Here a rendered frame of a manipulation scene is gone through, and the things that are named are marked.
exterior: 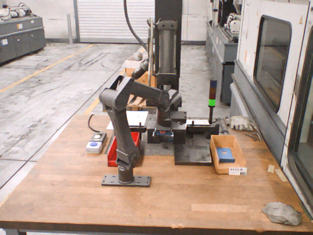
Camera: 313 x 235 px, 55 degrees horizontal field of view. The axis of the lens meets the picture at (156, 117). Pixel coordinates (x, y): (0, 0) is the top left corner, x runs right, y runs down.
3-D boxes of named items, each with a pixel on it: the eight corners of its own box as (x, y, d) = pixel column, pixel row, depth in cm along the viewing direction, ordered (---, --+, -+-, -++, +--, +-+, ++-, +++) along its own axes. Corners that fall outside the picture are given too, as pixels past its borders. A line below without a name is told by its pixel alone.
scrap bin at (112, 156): (107, 167, 136) (106, 155, 133) (117, 141, 159) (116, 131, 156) (134, 167, 135) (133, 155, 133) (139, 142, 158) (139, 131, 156)
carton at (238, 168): (216, 176, 130) (217, 160, 127) (210, 148, 153) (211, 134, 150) (246, 176, 130) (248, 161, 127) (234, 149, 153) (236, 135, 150)
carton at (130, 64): (132, 81, 553) (132, 53, 534) (165, 82, 542) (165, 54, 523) (122, 91, 492) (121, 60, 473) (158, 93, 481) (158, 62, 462)
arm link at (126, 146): (130, 153, 127) (111, 85, 110) (141, 159, 123) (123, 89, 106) (119, 162, 124) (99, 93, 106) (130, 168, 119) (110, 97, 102)
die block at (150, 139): (146, 143, 157) (146, 130, 154) (148, 135, 166) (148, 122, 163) (185, 144, 156) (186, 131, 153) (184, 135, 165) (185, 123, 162)
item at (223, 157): (219, 163, 137) (219, 158, 136) (215, 148, 151) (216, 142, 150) (234, 164, 137) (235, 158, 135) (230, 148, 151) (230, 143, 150)
